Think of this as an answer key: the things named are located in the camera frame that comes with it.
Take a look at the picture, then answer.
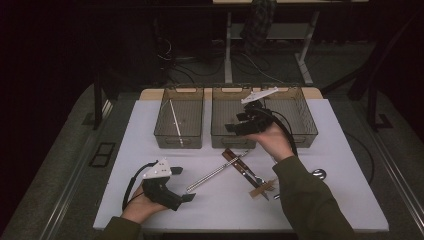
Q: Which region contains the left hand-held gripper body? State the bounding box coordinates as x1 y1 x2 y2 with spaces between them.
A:
141 158 184 212

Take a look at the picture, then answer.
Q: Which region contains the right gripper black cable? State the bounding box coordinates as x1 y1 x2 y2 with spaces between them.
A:
263 106 299 158

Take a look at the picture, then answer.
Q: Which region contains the metal floor rail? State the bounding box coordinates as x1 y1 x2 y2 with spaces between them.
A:
364 126 424 231
41 99 113 240

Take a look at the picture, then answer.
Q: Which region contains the white chopstick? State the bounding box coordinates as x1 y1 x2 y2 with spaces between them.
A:
168 98 185 148

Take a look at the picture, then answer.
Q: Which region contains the dark patterned cloth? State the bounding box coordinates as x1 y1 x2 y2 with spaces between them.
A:
239 0 278 53

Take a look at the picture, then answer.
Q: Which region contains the white-legged desk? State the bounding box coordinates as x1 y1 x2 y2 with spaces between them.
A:
213 0 369 86

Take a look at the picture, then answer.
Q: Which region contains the person's left hand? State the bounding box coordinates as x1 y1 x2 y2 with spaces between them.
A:
121 184 168 225

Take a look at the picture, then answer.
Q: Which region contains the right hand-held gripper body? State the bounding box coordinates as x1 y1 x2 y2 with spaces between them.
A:
238 86 280 136

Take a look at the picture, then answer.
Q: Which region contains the black floor cable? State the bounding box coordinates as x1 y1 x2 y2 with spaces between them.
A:
344 131 376 185

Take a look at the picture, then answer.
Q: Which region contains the black metal stand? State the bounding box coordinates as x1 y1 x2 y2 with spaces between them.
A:
321 13 424 133
93 71 116 131

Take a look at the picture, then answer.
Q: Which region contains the wooden handled knife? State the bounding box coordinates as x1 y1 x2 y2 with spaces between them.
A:
222 150 270 202

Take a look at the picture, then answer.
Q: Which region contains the transparent grey plastic bin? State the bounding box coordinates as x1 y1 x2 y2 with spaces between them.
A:
210 87 259 150
153 87 205 150
258 87 319 149

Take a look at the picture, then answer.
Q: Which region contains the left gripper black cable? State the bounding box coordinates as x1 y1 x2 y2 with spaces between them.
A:
121 160 159 212

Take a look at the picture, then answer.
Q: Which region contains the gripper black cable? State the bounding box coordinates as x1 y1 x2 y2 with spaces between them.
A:
263 106 299 158
121 160 159 212

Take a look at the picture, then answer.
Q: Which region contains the person's right hand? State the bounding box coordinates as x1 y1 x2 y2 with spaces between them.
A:
248 122 296 164

